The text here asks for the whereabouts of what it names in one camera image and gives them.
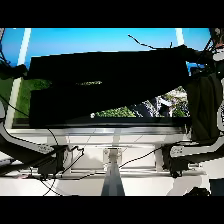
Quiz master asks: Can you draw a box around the black garment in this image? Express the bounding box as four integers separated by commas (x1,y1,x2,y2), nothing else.
28,45,198,129

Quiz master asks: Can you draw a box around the black cable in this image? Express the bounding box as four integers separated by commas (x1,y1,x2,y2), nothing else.
116,145,166,170
40,128,86,197

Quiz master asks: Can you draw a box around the silver frame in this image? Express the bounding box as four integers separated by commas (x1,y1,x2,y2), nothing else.
0,126,224,197

